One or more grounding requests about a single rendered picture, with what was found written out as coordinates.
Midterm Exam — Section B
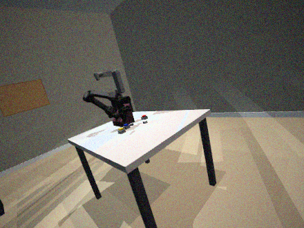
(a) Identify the red button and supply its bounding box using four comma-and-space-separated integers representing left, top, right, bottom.
141, 115, 148, 120

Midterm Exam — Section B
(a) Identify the blue button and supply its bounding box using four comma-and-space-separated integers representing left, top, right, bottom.
123, 124, 130, 130

